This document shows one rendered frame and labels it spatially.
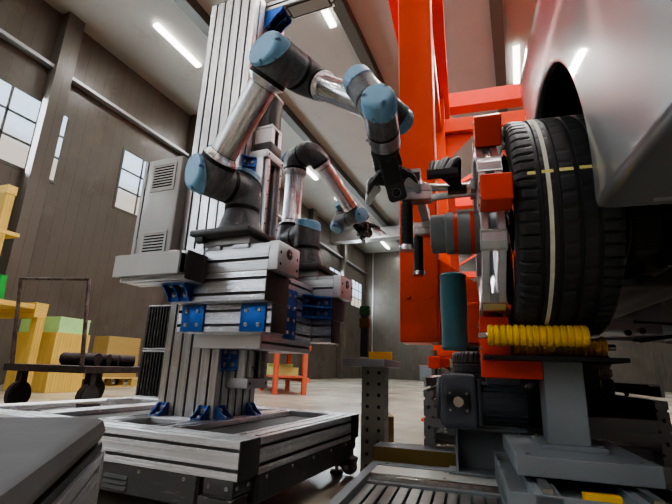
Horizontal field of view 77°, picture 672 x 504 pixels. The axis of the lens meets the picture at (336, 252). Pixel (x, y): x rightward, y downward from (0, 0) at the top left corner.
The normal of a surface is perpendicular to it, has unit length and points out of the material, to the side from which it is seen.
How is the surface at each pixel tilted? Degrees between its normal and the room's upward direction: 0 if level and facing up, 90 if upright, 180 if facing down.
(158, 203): 90
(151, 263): 90
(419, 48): 90
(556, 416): 90
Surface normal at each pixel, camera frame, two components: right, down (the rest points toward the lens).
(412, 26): -0.29, -0.26
